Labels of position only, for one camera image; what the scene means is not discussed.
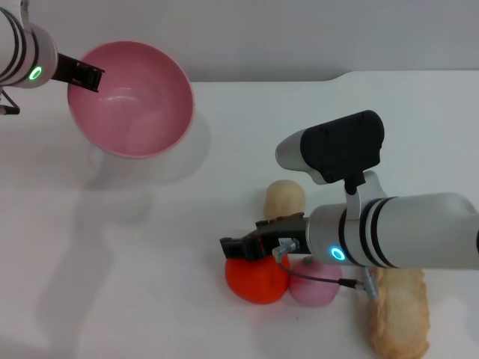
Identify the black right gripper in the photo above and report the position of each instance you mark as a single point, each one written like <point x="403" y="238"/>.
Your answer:
<point x="288" y="239"/>

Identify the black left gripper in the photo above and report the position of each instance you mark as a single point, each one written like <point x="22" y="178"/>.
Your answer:
<point x="65" y="71"/>

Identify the black grey right wrist camera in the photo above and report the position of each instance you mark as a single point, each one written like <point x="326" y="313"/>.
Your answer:
<point x="337" y="149"/>

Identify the orange toy fruit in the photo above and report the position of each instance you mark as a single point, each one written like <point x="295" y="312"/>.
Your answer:
<point x="254" y="282"/>

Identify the pink plastic bowl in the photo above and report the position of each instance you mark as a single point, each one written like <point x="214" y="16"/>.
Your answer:
<point x="142" y="112"/>

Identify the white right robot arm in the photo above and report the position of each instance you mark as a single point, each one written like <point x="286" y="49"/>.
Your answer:
<point x="411" y="235"/>

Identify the golden toy pastry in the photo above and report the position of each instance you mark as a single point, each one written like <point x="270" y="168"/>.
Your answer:
<point x="400" y="318"/>

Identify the pink toy peach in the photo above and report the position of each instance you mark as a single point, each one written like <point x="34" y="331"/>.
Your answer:
<point x="314" y="289"/>

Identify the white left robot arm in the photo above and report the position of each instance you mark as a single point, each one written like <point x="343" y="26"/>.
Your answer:
<point x="18" y="52"/>

